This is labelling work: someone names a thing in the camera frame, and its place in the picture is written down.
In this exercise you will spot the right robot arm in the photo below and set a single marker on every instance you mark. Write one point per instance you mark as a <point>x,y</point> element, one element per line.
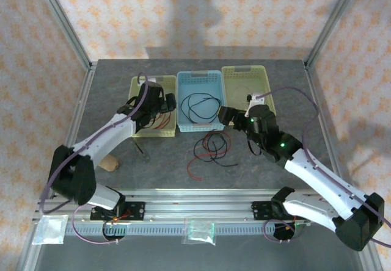
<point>320,179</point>

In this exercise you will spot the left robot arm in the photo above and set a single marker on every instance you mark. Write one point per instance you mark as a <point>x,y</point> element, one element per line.
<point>100,139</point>

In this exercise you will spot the pale yellow plastic basket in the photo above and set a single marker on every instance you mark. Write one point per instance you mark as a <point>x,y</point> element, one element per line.
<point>241,78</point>
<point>169,130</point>

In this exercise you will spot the light blue plastic basket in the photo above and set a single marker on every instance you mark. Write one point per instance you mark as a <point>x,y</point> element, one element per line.
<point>201,81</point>

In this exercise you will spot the thin black stick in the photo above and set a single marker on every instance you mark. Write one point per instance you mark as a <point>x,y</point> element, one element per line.
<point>140,149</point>

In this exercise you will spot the tan wooden block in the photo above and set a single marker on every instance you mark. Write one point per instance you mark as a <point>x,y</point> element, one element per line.
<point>109,163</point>

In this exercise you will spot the clear bag green contents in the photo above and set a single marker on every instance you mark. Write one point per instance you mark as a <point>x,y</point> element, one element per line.
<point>200,231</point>

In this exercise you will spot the white plastic bag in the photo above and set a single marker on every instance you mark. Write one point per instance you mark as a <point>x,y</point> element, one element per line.
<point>50,229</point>

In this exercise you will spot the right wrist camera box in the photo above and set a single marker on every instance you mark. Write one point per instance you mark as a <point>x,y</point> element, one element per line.
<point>255,101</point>

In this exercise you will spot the aluminium table side rail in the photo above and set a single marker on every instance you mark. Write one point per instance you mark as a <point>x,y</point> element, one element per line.
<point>313,85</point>
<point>86,85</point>

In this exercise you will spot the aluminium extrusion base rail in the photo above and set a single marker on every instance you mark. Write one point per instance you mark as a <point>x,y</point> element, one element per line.
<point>195,207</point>

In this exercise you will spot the aluminium frame post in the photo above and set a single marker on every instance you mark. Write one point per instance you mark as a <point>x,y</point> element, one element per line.
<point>64,20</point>
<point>333,20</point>

